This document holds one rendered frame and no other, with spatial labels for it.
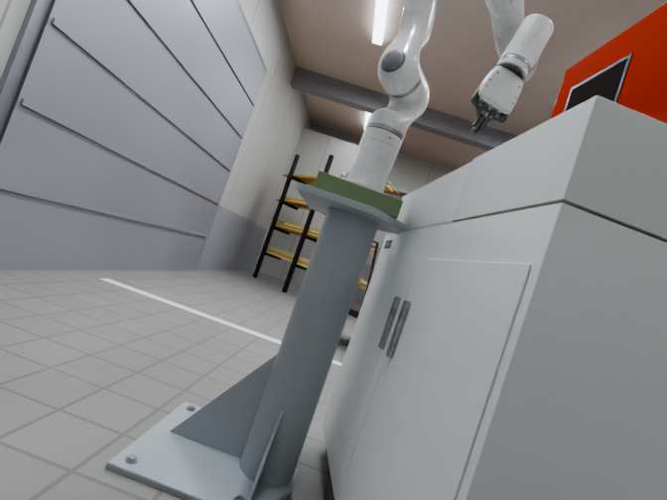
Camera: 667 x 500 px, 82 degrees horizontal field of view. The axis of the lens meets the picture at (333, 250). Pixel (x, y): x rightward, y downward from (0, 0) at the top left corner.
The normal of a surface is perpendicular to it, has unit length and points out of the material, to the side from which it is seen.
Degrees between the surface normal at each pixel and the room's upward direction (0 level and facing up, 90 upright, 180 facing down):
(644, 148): 90
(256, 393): 90
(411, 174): 90
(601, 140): 90
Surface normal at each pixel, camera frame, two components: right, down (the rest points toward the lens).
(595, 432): 0.10, 0.00
